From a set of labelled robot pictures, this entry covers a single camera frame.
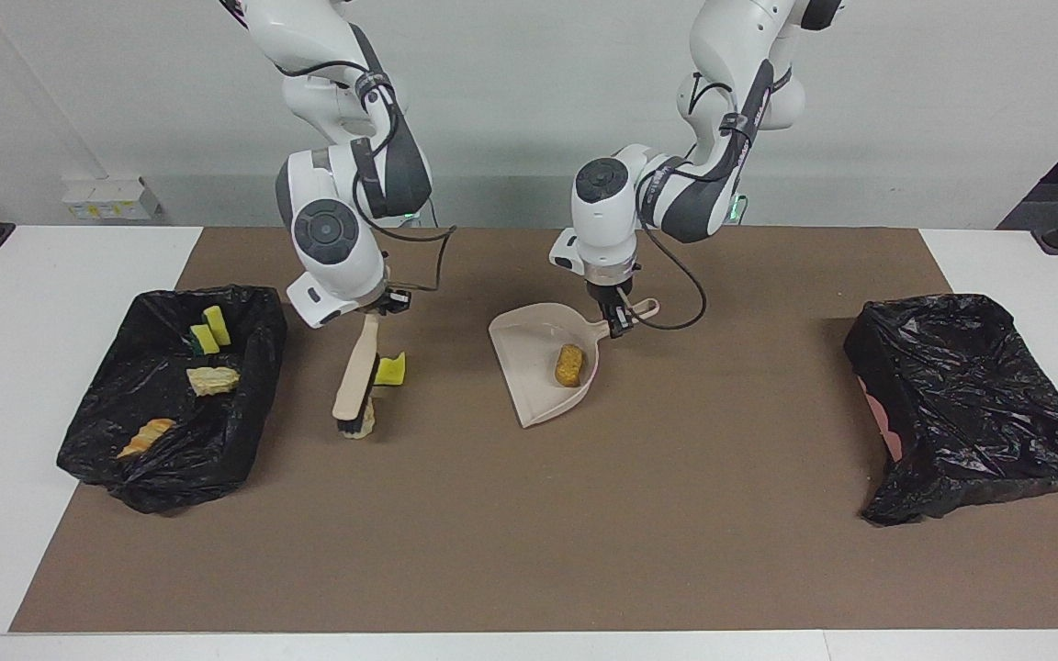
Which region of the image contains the brown fried nugget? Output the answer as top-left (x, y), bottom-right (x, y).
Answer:
top-left (555, 343), bottom-right (587, 388)

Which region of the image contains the beige plastic dustpan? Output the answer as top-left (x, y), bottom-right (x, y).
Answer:
top-left (489, 298), bottom-right (660, 430)

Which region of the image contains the striped orange croissant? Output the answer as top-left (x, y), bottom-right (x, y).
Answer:
top-left (116, 418), bottom-right (177, 460)

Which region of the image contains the pink plastic bin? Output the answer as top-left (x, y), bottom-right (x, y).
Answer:
top-left (860, 376), bottom-right (904, 465)

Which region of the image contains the black trash bag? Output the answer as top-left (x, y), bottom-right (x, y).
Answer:
top-left (57, 285), bottom-right (288, 515)
top-left (843, 294), bottom-right (1058, 526)

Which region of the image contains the brown table mat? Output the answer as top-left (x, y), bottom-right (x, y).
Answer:
top-left (8, 227), bottom-right (1058, 634)

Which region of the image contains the white power strip box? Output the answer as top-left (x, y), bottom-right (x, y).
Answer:
top-left (61, 176), bottom-right (163, 222)

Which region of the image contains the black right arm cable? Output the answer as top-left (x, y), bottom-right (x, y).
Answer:
top-left (267, 60), bottom-right (456, 295)

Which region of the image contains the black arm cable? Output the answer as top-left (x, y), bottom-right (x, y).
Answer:
top-left (267, 60), bottom-right (456, 295)
top-left (630, 69), bottom-right (741, 331)

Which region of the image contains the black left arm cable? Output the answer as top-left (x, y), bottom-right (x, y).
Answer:
top-left (630, 69), bottom-right (741, 331)

